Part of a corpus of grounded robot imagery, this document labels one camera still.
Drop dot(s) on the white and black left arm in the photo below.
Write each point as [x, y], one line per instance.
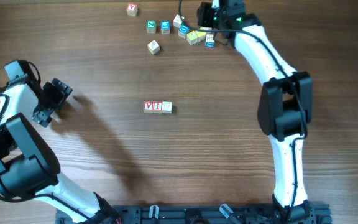
[29, 169]

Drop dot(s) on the yellow wooden block front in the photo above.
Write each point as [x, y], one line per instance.
[192, 37]

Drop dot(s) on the plain wooden block lowest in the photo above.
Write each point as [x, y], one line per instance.
[167, 107]

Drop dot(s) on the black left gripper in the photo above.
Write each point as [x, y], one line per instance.
[61, 91]

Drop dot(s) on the red Y wooden block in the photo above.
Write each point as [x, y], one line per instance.
[132, 9]

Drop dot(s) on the block with blue side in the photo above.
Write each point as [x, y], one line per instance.
[209, 40]

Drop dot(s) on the blue D wooden block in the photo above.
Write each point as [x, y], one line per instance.
[183, 31]

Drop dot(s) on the green Z wooden block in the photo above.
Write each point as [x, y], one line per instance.
[151, 26]

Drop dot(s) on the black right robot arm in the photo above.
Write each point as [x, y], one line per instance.
[285, 103]

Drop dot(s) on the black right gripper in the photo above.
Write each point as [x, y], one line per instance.
[202, 12]

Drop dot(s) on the red I wooden block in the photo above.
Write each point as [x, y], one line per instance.
[157, 107]

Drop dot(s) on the blue letter wooden block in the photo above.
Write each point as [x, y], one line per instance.
[165, 27]

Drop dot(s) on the violin picture wooden block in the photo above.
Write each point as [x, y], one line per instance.
[153, 47]

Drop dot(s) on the red A wooden block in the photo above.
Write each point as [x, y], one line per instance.
[148, 106]

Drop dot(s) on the yellow wooden block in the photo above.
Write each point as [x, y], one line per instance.
[200, 35]
[192, 37]

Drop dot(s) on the plain picture wooden block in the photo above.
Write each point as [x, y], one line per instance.
[205, 28]

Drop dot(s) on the plain leaf wooden block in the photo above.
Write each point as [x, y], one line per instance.
[178, 20]

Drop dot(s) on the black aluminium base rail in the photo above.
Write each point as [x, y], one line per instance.
[256, 213]

